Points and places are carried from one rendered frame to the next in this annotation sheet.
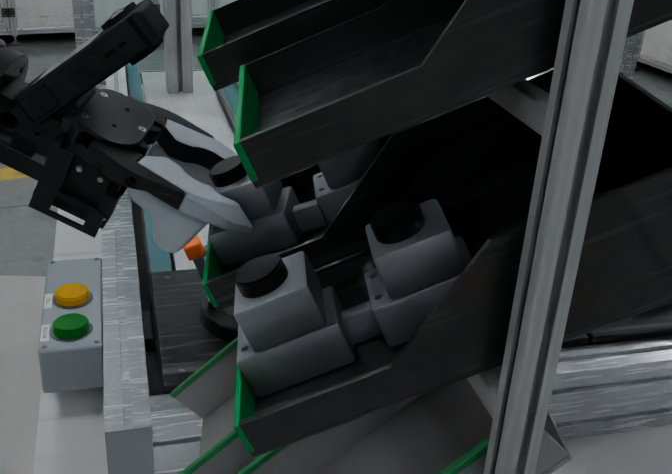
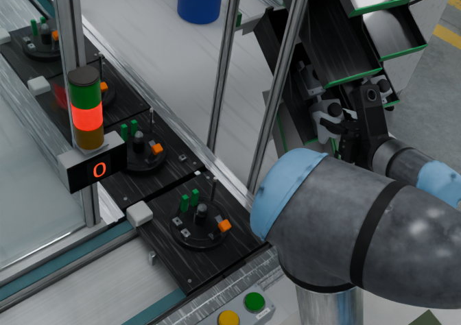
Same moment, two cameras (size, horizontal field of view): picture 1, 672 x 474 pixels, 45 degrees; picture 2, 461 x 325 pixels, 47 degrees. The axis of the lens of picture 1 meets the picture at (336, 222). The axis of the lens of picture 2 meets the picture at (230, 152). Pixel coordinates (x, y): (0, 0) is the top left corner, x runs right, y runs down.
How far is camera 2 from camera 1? 1.43 m
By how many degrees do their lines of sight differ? 89
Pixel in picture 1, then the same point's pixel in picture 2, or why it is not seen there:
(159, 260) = (154, 310)
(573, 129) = not seen: outside the picture
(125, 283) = (199, 305)
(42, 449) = (283, 315)
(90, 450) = (272, 296)
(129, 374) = (268, 258)
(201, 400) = not seen: hidden behind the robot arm
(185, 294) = (200, 263)
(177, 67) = not seen: outside the picture
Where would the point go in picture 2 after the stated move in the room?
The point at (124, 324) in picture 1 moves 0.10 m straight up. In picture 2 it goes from (231, 286) to (237, 263)
